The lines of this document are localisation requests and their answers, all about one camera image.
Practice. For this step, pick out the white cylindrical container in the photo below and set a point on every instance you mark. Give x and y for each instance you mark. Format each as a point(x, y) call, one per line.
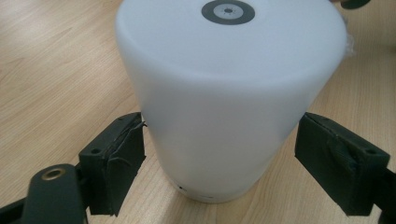
point(224, 99)

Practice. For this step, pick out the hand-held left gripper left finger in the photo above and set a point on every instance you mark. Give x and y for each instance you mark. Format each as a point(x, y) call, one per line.
point(112, 165)

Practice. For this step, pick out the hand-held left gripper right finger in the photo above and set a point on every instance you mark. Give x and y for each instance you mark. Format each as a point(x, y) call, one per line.
point(339, 161)

